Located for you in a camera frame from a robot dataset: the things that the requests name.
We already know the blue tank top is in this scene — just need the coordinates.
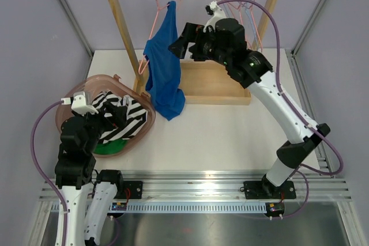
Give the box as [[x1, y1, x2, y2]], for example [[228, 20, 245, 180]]
[[144, 1, 185, 121]]

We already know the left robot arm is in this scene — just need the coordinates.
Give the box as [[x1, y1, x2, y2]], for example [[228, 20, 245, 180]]
[[55, 112, 125, 245]]

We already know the translucent pink plastic basin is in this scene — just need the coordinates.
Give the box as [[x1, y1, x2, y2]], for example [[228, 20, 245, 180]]
[[66, 74, 155, 158]]

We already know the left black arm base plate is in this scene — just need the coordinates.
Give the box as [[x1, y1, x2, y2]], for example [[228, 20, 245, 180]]
[[115, 180, 143, 200]]

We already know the white slotted cable duct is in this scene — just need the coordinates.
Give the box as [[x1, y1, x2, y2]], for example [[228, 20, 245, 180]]
[[108, 202, 266, 214]]

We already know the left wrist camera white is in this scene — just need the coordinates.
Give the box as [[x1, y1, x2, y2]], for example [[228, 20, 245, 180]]
[[61, 91, 99, 116]]

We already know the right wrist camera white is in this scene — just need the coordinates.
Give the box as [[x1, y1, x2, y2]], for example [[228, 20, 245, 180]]
[[203, 1, 228, 32]]

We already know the black white striped tank top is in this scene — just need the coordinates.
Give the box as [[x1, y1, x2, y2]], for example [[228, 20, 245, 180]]
[[92, 90, 148, 143]]

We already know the green tank top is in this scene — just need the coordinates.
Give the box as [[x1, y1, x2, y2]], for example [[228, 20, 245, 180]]
[[94, 139, 127, 156]]

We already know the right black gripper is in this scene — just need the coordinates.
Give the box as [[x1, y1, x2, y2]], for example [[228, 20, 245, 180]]
[[168, 23, 231, 68]]

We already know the light blue hanger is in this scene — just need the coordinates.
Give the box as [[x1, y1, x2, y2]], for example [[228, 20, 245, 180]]
[[220, 0, 259, 48]]

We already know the aluminium mounting rail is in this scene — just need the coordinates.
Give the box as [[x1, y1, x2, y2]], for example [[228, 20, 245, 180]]
[[38, 169, 353, 202]]

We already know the wooden clothes rack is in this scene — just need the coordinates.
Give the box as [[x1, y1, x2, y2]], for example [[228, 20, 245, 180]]
[[108, 0, 277, 105]]

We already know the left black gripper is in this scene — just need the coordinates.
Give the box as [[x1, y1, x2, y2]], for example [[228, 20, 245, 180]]
[[74, 101, 127, 153]]

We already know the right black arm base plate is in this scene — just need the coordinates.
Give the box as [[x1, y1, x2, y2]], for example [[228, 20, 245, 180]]
[[239, 181, 296, 200]]

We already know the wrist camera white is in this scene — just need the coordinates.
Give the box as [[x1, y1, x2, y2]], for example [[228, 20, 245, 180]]
[[203, 1, 228, 32], [61, 91, 99, 116]]

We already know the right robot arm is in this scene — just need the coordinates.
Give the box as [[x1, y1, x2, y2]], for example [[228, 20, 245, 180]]
[[168, 18, 330, 199]]

